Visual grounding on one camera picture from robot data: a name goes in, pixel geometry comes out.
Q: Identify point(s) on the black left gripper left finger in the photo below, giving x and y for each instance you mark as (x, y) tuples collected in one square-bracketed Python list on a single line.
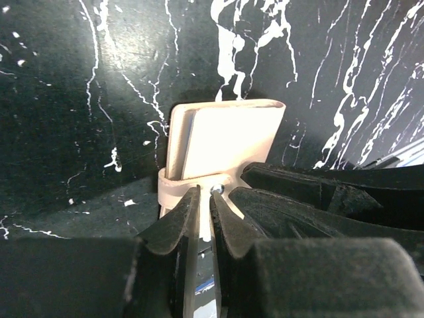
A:
[(150, 275)]

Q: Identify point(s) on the beige leather card holder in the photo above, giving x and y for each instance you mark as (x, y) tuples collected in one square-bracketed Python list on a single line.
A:
[(210, 144)]

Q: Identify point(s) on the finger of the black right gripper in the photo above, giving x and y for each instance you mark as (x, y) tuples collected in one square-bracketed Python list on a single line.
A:
[(390, 197), (281, 217)]

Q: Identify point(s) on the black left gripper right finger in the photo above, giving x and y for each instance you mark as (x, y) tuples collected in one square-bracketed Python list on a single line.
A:
[(261, 276)]

